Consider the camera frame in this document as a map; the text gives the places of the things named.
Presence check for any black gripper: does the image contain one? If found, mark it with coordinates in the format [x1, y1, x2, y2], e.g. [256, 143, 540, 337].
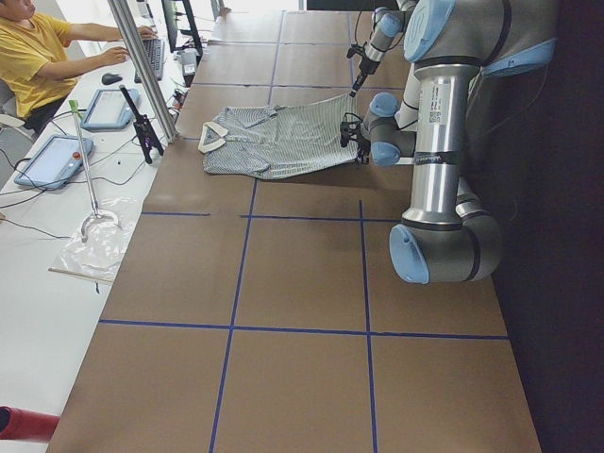
[351, 57, 378, 97]
[351, 134, 371, 165]

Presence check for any navy white striped polo shirt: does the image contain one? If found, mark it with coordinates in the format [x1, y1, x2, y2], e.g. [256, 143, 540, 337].
[198, 94, 357, 180]

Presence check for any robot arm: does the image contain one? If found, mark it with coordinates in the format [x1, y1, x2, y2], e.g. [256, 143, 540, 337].
[346, 1, 417, 98]
[340, 1, 560, 284]

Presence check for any blue tape line lengthwise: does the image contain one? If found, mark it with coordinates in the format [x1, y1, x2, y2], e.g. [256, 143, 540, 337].
[208, 11, 286, 453]

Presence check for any brown paper table cover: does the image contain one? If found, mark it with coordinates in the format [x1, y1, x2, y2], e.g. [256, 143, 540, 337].
[49, 8, 540, 452]

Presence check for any black monitor stand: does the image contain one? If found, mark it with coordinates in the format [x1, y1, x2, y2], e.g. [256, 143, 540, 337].
[161, 0, 203, 61]

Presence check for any black keyboard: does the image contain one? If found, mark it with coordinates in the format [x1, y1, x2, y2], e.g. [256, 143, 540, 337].
[143, 38, 165, 81]

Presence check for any black computer mouse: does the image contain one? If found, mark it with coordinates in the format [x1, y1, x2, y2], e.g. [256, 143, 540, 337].
[101, 73, 123, 86]

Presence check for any far blue teach pendant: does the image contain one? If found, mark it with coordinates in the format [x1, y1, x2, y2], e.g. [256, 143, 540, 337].
[81, 89, 134, 131]

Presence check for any blue teach pendant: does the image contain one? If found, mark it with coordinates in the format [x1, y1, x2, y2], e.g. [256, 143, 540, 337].
[14, 134, 82, 190]
[81, 89, 134, 131]

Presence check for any clear plastic bag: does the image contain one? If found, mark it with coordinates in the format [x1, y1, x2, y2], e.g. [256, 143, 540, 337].
[49, 196, 142, 283]

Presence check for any metal reacher grabber tool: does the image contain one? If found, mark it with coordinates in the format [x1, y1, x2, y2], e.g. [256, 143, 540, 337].
[68, 100, 120, 243]

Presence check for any blue tape line crosswise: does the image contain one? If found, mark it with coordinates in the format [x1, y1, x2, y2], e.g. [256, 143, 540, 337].
[98, 318, 509, 341]

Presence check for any near blue teach pendant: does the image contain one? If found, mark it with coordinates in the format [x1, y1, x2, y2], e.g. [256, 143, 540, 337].
[14, 134, 82, 190]

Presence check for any person in yellow shirt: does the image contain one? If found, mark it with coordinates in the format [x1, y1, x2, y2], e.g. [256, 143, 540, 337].
[1, 1, 128, 134]

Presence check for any red object at edge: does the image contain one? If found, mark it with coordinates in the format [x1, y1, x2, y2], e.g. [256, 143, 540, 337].
[1, 406, 60, 443]

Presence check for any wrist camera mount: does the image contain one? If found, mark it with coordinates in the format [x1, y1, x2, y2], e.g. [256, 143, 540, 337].
[346, 42, 366, 59]
[340, 112, 362, 147]

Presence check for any black camera tripod stand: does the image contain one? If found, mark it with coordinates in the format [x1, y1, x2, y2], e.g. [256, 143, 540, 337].
[119, 85, 164, 164]

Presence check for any aluminium frame post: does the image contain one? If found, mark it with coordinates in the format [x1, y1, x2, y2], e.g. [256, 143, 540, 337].
[109, 0, 177, 143]

